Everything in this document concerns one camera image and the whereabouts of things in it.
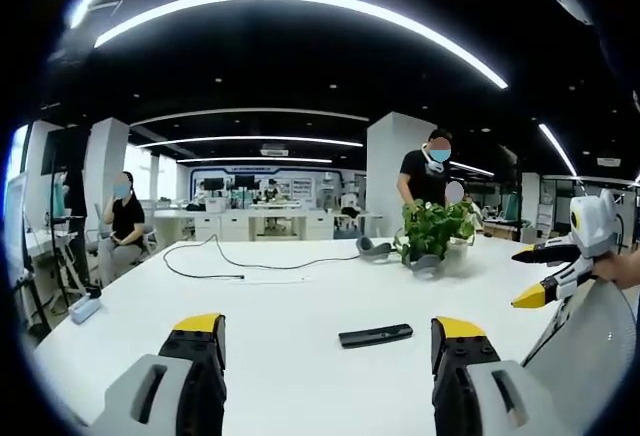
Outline person's right hand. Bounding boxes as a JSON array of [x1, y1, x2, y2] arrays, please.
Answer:
[[594, 248, 640, 289]]

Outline white desk row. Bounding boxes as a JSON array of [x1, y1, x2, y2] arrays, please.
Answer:
[[149, 205, 386, 243]]

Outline white power strip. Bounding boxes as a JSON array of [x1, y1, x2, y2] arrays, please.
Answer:
[[67, 292, 104, 325]]

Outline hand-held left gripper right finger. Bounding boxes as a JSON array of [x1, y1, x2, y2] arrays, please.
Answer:
[[430, 316, 557, 436]]

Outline black cable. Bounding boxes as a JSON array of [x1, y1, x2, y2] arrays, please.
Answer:
[[163, 235, 362, 280]]

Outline green potted plant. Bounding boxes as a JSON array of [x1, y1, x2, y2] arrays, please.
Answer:
[[401, 198, 477, 277]]

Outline black remote control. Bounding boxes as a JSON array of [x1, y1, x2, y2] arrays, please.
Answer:
[[338, 323, 414, 349]]

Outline grey neck-worn device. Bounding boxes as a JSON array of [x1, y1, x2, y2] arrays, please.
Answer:
[[393, 228, 442, 278], [355, 235, 394, 265]]

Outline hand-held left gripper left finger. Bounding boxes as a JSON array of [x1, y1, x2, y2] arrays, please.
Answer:
[[87, 312, 228, 436]]

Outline grey chair back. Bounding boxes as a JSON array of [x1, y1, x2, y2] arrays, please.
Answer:
[[519, 278, 640, 436]]

